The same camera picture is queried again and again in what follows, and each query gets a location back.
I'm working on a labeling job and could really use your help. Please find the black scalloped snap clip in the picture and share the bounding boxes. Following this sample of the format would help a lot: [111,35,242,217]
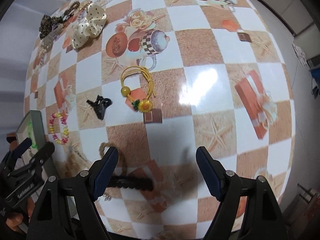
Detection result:
[107,175,154,192]

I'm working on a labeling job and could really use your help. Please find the pink yellow spiral hair tie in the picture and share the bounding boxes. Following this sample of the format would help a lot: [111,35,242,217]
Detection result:
[48,112,70,145]

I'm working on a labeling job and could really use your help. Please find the white jewelry tray box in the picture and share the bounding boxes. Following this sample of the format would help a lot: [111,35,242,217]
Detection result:
[16,110,46,164]

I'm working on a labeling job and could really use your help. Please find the small black claw clip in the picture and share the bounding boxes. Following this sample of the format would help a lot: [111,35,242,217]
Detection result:
[86,95,112,120]

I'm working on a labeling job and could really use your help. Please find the yellow sunflower hair tie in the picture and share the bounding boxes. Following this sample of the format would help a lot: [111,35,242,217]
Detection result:
[120,65,157,113]

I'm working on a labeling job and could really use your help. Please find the cream polka dot scrunchie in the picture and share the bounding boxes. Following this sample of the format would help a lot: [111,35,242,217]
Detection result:
[71,3,107,49]

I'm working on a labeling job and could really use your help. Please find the left hand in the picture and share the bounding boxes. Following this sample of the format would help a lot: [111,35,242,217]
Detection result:
[6,213,23,233]

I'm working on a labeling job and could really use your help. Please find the small silver earring charm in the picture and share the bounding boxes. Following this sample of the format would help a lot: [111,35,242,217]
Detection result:
[103,194,112,202]

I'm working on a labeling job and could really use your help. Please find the silver metal hair clip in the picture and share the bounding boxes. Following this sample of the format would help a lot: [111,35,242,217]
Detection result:
[41,29,61,53]

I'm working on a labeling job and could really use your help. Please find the leopard print scrunchie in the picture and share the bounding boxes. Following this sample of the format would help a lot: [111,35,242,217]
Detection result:
[39,15,61,40]

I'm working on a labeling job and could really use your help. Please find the leopard print hair clip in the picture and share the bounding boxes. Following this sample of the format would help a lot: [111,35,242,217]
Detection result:
[60,1,80,23]

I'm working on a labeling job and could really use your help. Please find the brown braided rope hair tie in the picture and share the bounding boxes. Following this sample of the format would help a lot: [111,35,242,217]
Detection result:
[98,141,128,178]

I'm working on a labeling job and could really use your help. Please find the green plastic bracelet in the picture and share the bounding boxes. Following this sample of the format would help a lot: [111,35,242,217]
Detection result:
[26,121,38,149]

